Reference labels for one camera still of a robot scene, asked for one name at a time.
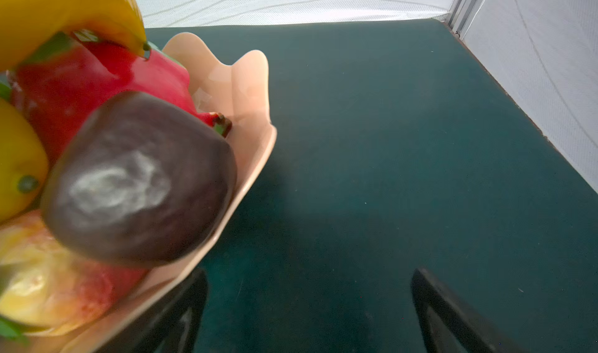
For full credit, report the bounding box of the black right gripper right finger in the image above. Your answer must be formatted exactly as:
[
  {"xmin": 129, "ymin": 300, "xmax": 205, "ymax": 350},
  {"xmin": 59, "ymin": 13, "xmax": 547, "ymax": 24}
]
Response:
[{"xmin": 411, "ymin": 267, "xmax": 526, "ymax": 352}]

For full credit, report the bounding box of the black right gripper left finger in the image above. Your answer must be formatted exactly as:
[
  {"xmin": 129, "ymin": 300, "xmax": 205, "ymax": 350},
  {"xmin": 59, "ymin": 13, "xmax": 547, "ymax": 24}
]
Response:
[{"xmin": 97, "ymin": 267, "xmax": 209, "ymax": 353}]

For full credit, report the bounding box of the red yellow peach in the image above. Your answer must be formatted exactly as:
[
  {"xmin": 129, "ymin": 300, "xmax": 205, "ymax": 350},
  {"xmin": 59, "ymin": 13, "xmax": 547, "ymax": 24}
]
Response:
[{"xmin": 1, "ymin": 211, "xmax": 148, "ymax": 336}]

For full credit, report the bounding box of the dark purple passion fruit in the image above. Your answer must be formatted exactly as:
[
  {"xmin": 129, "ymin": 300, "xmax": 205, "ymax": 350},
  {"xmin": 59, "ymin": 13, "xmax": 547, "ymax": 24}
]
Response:
[{"xmin": 40, "ymin": 92, "xmax": 238, "ymax": 267}]

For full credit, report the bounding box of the yellow lemon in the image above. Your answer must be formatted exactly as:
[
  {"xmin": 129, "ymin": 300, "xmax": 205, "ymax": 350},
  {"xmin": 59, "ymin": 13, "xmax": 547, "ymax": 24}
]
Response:
[{"xmin": 1, "ymin": 99, "xmax": 48, "ymax": 222}]

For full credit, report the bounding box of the yellow banana bunch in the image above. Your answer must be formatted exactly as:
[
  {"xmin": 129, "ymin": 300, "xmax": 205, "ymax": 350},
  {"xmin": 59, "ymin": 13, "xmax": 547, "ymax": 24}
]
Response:
[{"xmin": 1, "ymin": 0, "xmax": 147, "ymax": 70}]

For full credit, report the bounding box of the green table mat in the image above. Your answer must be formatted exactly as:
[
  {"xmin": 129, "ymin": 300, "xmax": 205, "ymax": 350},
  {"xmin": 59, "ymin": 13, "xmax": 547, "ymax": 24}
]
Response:
[{"xmin": 195, "ymin": 21, "xmax": 597, "ymax": 352}]

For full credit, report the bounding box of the peach scalloped fruit bowl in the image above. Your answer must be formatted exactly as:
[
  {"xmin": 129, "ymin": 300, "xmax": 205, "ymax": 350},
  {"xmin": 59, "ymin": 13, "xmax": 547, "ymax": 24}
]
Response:
[{"xmin": 1, "ymin": 29, "xmax": 277, "ymax": 352}]

